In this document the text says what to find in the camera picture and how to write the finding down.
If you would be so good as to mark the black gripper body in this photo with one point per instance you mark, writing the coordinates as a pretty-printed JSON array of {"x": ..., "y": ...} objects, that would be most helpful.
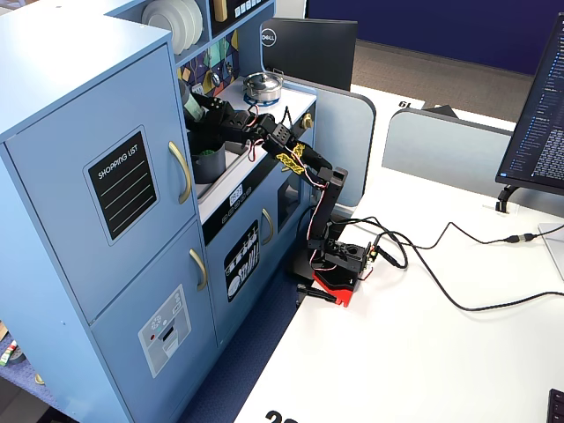
[{"x": 214, "y": 115}]

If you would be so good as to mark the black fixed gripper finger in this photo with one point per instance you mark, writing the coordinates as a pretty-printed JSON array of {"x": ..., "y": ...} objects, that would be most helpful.
[{"x": 215, "y": 106}]

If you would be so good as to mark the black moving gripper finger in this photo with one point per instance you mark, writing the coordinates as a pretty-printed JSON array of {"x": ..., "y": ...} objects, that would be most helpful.
[{"x": 216, "y": 132}]

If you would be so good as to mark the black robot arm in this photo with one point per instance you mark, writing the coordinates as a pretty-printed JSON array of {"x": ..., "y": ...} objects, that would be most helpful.
[{"x": 328, "y": 198}]

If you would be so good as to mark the green toy peas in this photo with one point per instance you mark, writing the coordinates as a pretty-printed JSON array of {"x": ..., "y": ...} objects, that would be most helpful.
[{"x": 208, "y": 153}]

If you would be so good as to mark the gray hanging spatula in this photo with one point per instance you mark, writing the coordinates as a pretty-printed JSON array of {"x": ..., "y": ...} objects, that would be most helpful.
[{"x": 197, "y": 88}]

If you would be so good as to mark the silver hanging ladle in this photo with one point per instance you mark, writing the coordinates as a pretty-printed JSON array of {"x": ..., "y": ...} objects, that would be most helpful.
[{"x": 214, "y": 78}]

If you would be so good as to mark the gray toy pot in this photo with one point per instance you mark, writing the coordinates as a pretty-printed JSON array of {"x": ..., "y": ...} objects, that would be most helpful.
[{"x": 210, "y": 169}]

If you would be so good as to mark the gold stove knob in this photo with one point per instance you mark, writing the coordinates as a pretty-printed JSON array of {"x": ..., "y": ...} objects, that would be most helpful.
[{"x": 307, "y": 120}]

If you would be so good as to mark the silver metal pot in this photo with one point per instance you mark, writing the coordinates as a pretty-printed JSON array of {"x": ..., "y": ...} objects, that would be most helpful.
[{"x": 263, "y": 86}]

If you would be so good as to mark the gray desk divider panel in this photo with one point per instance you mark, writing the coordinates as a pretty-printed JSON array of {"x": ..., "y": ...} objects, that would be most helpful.
[
  {"x": 440, "y": 145},
  {"x": 348, "y": 132}
]

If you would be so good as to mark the white plate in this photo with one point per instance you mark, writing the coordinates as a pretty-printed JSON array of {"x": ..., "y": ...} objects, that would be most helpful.
[
  {"x": 159, "y": 21},
  {"x": 186, "y": 22},
  {"x": 198, "y": 20}
]

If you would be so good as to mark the black Dell monitor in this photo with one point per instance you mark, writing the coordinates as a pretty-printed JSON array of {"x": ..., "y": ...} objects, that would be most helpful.
[{"x": 317, "y": 48}]

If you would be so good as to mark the tan wooden block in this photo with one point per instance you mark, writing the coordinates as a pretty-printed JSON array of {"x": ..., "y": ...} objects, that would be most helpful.
[{"x": 220, "y": 9}]

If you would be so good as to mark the blue toy kitchen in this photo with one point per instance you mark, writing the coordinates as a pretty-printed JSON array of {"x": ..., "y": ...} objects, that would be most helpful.
[{"x": 66, "y": 110}]

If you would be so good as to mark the black table clamp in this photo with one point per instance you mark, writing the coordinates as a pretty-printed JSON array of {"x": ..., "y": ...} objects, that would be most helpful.
[{"x": 315, "y": 293}]

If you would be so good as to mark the black angular object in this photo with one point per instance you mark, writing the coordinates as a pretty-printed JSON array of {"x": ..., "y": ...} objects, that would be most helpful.
[{"x": 445, "y": 111}]

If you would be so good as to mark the black monitor stand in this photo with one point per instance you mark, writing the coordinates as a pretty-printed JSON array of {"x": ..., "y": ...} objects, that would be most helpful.
[{"x": 506, "y": 194}]

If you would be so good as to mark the monitor showing code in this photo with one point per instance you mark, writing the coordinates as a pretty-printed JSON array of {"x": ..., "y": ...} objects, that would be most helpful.
[{"x": 542, "y": 123}]

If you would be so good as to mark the gold kitchen foot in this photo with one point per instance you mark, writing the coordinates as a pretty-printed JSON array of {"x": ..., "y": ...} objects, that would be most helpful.
[{"x": 39, "y": 380}]

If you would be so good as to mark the green red white packet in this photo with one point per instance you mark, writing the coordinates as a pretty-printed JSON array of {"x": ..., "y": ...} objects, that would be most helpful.
[{"x": 6, "y": 354}]

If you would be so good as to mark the dark keyboard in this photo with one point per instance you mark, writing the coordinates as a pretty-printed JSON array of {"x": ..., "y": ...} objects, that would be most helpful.
[{"x": 557, "y": 405}]

